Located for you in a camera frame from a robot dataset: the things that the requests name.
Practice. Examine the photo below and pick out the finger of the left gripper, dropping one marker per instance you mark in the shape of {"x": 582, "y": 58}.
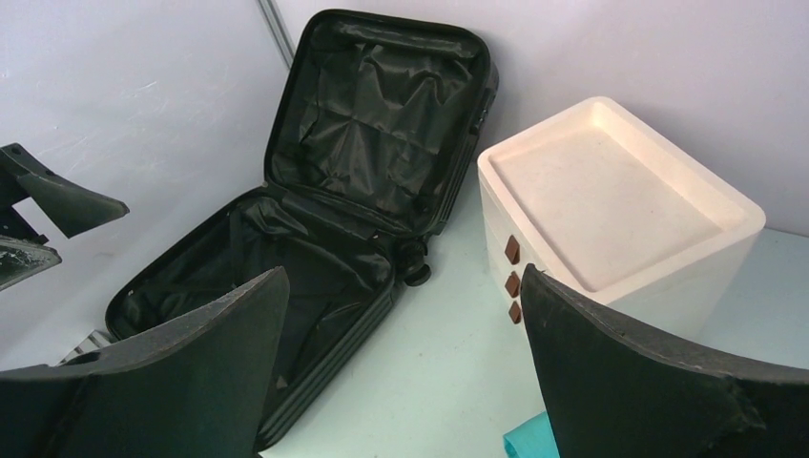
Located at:
{"x": 73, "y": 209}
{"x": 21, "y": 259}

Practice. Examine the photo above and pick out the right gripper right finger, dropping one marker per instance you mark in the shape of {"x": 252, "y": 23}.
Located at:
{"x": 614, "y": 386}

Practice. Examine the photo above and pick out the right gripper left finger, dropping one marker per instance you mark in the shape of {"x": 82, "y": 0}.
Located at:
{"x": 194, "y": 386}

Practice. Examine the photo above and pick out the light teal bottom garment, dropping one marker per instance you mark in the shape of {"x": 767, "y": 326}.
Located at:
{"x": 533, "y": 439}

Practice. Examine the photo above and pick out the white drawer unit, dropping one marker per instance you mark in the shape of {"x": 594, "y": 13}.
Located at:
{"x": 602, "y": 202}

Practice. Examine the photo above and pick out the black ribbed hard-shell suitcase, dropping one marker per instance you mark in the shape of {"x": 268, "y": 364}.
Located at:
{"x": 377, "y": 125}

